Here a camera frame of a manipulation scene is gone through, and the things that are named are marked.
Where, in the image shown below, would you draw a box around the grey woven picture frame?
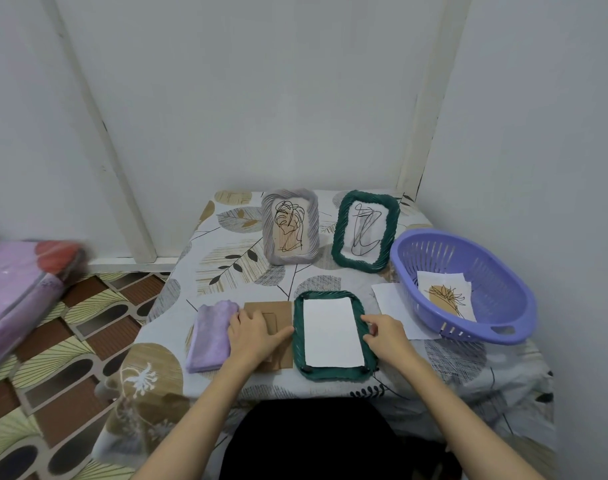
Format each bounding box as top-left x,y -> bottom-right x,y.
261,188 -> 320,265

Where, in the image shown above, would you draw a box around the person's right hand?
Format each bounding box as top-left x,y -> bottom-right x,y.
359,314 -> 422,365

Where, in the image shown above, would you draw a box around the black trousers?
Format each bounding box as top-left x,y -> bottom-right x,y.
219,397 -> 462,480

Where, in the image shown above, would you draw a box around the purple mattress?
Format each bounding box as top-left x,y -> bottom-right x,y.
0,239 -> 87,381

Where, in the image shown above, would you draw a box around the white paper brown plant drawing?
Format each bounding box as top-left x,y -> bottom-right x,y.
416,271 -> 478,323

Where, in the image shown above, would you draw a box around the person's left hand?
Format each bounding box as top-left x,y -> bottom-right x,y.
227,308 -> 295,371

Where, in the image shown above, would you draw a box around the person's right forearm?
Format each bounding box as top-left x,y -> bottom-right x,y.
393,344 -> 550,480

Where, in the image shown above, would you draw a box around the white paper grey drawing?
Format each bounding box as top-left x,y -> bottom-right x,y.
303,296 -> 366,369

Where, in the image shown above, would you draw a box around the white paper black line drawing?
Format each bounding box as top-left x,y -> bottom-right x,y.
371,282 -> 440,341

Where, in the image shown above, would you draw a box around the person's left forearm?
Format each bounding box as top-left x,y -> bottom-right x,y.
131,352 -> 270,480

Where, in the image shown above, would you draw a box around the leaf patterned tablecloth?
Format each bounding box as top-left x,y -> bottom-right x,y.
91,189 -> 554,471

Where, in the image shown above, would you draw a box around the purple folded cloth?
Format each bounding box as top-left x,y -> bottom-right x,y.
185,300 -> 241,374

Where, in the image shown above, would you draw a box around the brown cardboard frame backing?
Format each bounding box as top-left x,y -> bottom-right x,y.
243,301 -> 296,374

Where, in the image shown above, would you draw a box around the purple plastic basket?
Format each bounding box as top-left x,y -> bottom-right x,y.
389,228 -> 538,345

